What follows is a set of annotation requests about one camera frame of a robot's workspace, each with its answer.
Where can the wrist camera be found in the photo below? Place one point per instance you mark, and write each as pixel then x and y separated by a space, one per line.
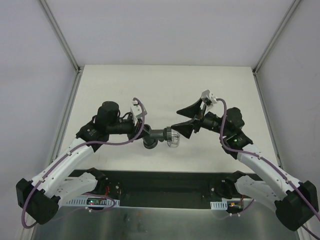
pixel 138 110
pixel 208 97

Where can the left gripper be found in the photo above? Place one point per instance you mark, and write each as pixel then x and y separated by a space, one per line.
pixel 136 130

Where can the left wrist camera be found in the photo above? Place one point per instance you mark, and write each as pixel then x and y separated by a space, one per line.
pixel 138 110

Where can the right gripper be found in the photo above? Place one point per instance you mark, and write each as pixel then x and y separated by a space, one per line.
pixel 198 121

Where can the right white cable duct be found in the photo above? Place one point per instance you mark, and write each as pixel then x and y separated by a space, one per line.
pixel 219 205

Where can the aluminium corner post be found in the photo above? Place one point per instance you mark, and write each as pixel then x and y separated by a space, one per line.
pixel 59 35
pixel 276 35

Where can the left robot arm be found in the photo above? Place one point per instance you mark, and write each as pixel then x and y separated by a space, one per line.
pixel 41 197

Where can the grey pipe tee fitting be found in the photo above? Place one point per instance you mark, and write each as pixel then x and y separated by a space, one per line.
pixel 151 137

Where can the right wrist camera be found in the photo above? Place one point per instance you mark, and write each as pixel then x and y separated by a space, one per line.
pixel 208 97

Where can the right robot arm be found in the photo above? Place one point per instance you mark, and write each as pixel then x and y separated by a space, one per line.
pixel 294 202

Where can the left aluminium corner post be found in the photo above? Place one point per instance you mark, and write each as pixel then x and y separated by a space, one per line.
pixel 59 35

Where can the white cable duct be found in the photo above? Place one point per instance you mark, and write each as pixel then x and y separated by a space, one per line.
pixel 84 201
pixel 219 205

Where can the left white cable duct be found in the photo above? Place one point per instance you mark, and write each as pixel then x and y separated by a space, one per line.
pixel 84 201

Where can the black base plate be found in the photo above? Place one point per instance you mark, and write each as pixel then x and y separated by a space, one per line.
pixel 170 190

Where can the right aluminium corner post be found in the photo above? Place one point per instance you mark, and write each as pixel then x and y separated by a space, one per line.
pixel 276 35

